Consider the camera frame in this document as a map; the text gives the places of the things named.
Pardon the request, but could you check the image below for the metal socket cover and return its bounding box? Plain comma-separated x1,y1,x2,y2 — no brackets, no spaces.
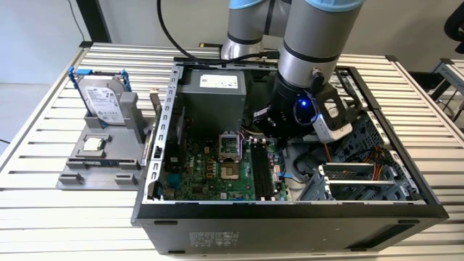
217,130,243,162

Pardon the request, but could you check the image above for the orange yellow wire bundle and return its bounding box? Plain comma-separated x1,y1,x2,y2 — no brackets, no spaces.
368,147,392,182

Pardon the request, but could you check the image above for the green motherboard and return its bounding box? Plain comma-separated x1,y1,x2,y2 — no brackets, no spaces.
163,135,291,202

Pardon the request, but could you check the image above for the black office chair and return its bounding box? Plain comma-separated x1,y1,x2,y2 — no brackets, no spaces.
444,0,464,54

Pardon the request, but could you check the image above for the black graphics card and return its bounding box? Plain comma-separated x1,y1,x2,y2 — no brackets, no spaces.
143,87,164,168

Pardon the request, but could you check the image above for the black frame post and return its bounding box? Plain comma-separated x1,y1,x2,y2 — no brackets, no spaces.
76,0,112,44

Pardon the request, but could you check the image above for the grey metal disk bay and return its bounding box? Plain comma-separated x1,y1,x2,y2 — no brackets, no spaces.
300,161,411,202

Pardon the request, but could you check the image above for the black RAM slot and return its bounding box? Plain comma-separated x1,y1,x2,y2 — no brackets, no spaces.
263,139,276,201
249,139,263,201
259,139,271,201
253,139,267,201

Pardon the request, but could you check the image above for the black looped cable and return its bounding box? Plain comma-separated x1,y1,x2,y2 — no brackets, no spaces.
292,151,320,182

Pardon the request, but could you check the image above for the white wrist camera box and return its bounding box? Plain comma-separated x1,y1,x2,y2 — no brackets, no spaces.
311,83,355,144

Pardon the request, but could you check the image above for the hard disk in blue carrier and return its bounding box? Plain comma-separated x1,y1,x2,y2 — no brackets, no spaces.
65,67,132,129

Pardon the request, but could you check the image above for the grey parts rack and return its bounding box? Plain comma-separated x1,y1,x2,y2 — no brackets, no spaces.
53,92,157,191

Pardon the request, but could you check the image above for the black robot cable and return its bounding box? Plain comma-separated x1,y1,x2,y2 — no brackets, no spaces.
156,0,283,65

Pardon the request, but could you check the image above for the slatted metal side table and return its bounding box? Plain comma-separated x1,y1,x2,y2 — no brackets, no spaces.
427,58,464,123

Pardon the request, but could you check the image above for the black PC case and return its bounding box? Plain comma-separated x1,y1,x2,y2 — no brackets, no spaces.
129,56,451,256

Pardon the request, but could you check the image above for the RAM stick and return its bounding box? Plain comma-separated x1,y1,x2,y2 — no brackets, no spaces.
67,160,140,167

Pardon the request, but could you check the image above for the grey power supply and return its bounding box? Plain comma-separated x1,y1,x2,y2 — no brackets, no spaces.
177,69,247,136

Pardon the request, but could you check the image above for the silver CPU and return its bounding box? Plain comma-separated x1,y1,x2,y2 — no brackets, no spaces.
81,139,105,152

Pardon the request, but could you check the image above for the CPU socket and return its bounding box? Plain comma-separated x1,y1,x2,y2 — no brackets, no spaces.
219,161,243,181

